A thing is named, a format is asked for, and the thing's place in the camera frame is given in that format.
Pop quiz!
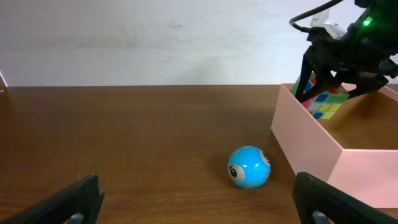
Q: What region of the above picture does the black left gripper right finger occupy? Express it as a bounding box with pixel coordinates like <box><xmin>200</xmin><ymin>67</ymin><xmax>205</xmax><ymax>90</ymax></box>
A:
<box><xmin>292</xmin><ymin>172</ymin><xmax>397</xmax><ymax>224</ymax></box>

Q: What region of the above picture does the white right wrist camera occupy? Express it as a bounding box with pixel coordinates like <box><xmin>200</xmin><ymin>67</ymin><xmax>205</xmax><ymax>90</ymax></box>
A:
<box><xmin>310</xmin><ymin>9</ymin><xmax>346</xmax><ymax>40</ymax></box>

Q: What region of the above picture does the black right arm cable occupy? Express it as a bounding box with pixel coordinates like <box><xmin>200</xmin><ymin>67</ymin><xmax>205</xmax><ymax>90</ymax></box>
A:
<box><xmin>289</xmin><ymin>0</ymin><xmax>344</xmax><ymax>34</ymax></box>

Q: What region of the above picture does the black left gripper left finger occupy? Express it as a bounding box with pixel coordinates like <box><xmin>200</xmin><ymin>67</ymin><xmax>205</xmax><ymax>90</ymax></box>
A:
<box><xmin>3</xmin><ymin>173</ymin><xmax>104</xmax><ymax>224</ymax></box>

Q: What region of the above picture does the pink cardboard box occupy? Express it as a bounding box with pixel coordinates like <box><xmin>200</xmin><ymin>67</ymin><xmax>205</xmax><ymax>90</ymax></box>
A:
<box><xmin>271</xmin><ymin>84</ymin><xmax>397</xmax><ymax>208</ymax></box>

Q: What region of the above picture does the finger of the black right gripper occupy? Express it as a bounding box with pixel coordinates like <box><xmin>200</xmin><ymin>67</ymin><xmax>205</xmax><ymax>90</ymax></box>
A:
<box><xmin>294</xmin><ymin>45</ymin><xmax>342</xmax><ymax>104</ymax></box>
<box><xmin>346</xmin><ymin>72</ymin><xmax>389</xmax><ymax>99</ymax></box>

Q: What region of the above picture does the blue ball with eyes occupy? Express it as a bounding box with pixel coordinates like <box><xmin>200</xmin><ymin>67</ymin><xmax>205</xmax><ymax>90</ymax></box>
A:
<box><xmin>228</xmin><ymin>146</ymin><xmax>271</xmax><ymax>189</ymax></box>

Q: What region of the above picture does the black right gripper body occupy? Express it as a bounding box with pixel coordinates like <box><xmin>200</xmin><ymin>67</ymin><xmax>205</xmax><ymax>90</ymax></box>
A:
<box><xmin>308</xmin><ymin>0</ymin><xmax>397</xmax><ymax>78</ymax></box>

